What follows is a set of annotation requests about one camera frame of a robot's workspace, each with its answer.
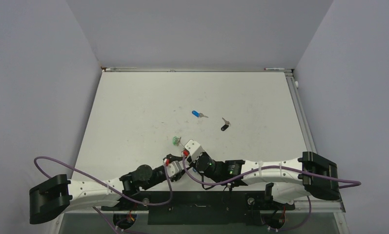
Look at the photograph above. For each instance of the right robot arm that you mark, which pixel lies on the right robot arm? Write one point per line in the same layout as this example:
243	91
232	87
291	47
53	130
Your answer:
310	174

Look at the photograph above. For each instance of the black tagged key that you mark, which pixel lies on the black tagged key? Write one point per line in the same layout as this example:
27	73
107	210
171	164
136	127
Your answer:
226	124

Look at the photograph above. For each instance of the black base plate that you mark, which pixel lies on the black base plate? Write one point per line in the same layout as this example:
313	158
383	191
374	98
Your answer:
208	208

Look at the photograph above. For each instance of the aluminium frame rail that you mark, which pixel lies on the aluminium frame rail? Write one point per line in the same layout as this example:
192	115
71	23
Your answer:
320	205

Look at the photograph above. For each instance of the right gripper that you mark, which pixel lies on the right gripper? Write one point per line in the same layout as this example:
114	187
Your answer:
192	164

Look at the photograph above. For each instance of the green tagged key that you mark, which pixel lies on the green tagged key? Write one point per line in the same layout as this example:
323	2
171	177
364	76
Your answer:
176	141

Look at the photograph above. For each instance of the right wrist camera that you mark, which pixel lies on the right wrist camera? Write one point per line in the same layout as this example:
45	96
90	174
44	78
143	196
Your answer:
192	150

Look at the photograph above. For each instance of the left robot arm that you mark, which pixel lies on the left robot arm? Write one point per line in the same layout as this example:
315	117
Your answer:
59	194

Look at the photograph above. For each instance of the blue tagged key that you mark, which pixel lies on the blue tagged key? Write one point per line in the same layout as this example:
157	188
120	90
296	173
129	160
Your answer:
198	115

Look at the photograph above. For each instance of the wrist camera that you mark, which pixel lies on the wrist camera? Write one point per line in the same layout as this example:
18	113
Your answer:
174	169
192	150

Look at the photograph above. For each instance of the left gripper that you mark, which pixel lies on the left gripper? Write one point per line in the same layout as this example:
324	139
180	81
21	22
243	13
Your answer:
178	174

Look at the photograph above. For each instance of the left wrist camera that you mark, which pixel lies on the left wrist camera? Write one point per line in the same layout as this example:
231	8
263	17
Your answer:
174	169

